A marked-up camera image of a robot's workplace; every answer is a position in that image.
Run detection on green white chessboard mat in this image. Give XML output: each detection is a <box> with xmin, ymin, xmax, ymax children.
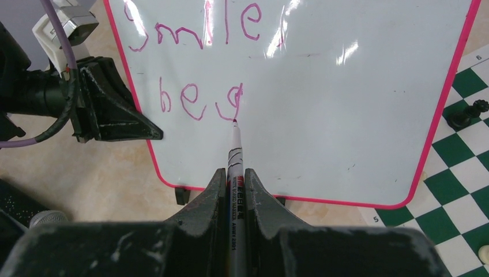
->
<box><xmin>361</xmin><ymin>46</ymin><xmax>488</xmax><ymax>276</ymax></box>

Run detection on black chess piece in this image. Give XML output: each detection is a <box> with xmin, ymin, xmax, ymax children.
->
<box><xmin>446</xmin><ymin>99</ymin><xmax>488</xmax><ymax>131</ymax></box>

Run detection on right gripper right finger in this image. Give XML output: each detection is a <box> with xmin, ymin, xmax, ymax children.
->
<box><xmin>244</xmin><ymin>169</ymin><xmax>308</xmax><ymax>276</ymax></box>

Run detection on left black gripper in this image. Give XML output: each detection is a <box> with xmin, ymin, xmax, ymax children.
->
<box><xmin>71</xmin><ymin>57</ymin><xmax>164</xmax><ymax>143</ymax></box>

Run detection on magenta whiteboard marker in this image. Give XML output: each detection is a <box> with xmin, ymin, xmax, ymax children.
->
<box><xmin>227</xmin><ymin>119</ymin><xmax>247</xmax><ymax>276</ymax></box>

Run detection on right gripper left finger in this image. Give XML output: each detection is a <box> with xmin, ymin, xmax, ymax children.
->
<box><xmin>164</xmin><ymin>169</ymin><xmax>228</xmax><ymax>276</ymax></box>

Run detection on white chess piece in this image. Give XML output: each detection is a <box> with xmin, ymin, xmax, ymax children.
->
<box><xmin>477</xmin><ymin>245</ymin><xmax>489</xmax><ymax>265</ymax></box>
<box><xmin>420</xmin><ymin>171</ymin><xmax>427</xmax><ymax>182</ymax></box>

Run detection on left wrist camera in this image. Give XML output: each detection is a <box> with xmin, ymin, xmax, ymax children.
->
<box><xmin>32</xmin><ymin>0</ymin><xmax>99</xmax><ymax>74</ymax></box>

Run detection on black grey microphone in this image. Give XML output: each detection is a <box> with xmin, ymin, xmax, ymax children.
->
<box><xmin>29</xmin><ymin>210</ymin><xmax>69</xmax><ymax>229</ymax></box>

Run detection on pink framed whiteboard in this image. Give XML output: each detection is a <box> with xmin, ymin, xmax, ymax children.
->
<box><xmin>104</xmin><ymin>1</ymin><xmax>480</xmax><ymax>209</ymax></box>

